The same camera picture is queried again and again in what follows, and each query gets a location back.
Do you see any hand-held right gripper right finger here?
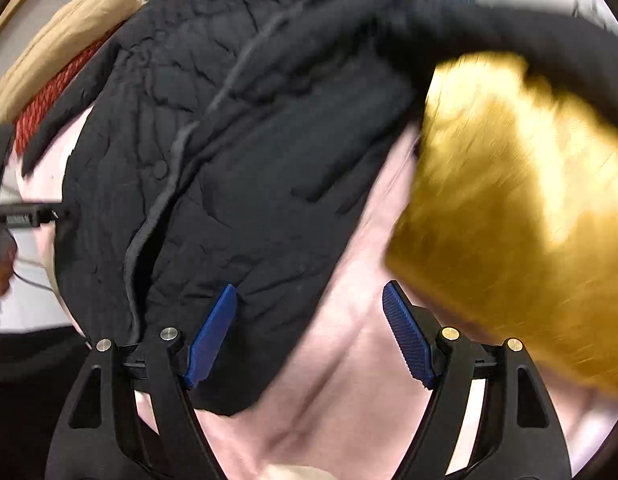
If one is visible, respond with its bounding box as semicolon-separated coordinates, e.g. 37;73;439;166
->
383;281;574;480

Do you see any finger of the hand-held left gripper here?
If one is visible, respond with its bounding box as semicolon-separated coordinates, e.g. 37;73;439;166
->
0;122;16;203
0;202;70;232

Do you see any red patterned cloth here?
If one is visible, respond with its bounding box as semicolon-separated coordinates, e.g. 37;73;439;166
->
14;30;120;156

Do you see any pink bed sheet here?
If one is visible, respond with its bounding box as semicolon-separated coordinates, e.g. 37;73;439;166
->
9;105;618;480

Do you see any beige cloth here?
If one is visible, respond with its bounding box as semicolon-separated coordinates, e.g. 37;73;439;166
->
0;0;144;131

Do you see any black quilted jacket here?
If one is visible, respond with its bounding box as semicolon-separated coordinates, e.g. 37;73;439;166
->
21;0;618;417

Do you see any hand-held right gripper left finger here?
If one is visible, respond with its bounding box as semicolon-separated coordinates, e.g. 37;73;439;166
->
45;284;238;480

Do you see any person's left hand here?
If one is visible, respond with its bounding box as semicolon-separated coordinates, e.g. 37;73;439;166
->
0;232;16;306

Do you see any golden furry garment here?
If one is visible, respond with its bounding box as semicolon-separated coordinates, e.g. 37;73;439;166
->
384;52;618;401

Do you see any dark cloth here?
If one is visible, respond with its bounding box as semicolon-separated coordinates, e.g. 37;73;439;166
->
0;325;90;480

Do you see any thin black cable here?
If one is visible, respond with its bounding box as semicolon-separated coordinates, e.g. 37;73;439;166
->
15;259;57;292

